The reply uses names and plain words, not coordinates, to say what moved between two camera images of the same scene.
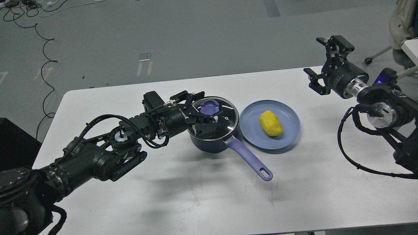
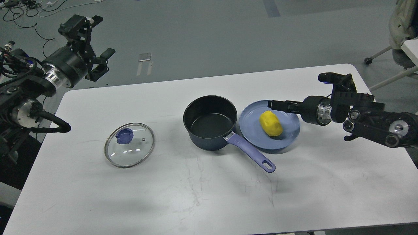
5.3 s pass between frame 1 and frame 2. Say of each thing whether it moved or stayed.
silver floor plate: stayed
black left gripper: moved
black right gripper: moved
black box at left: stayed
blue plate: stayed
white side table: stayed
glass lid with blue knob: moved
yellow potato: stayed
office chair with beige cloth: stayed
